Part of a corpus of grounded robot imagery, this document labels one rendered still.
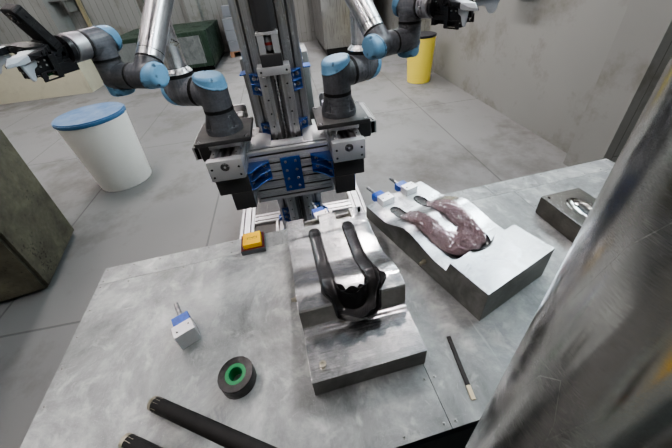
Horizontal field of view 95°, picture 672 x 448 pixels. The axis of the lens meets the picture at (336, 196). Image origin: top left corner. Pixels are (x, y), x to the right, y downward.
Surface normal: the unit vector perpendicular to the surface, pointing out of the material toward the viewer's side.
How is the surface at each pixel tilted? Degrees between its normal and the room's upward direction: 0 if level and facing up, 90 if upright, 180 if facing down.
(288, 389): 0
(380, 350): 0
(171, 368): 0
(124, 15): 90
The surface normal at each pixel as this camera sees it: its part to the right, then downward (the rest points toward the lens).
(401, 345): -0.08, -0.80
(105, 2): 0.17, 0.58
